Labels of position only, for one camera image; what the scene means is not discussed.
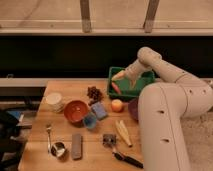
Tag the red bowl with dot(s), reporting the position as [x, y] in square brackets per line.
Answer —
[75, 111]

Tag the red carrot toy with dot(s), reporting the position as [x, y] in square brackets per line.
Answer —
[116, 88]

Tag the metal measuring cup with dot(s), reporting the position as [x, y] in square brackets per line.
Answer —
[57, 149]

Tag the green plastic bin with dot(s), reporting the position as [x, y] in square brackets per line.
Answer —
[128, 92]

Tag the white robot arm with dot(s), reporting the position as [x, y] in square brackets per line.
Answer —
[161, 105]

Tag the blue sponge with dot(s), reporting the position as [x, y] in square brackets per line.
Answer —
[99, 110]

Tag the purple bowl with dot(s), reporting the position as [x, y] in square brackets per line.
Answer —
[133, 108]

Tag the yellow corn cob toy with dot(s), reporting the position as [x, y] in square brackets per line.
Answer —
[123, 132]

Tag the brown pine cone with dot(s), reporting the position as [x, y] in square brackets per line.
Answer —
[94, 94]

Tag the apple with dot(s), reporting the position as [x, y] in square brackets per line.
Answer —
[117, 105]

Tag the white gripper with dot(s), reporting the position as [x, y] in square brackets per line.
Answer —
[132, 72]

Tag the grey board eraser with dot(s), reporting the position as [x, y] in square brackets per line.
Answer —
[76, 149]

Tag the small blue cup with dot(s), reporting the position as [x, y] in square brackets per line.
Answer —
[90, 121]

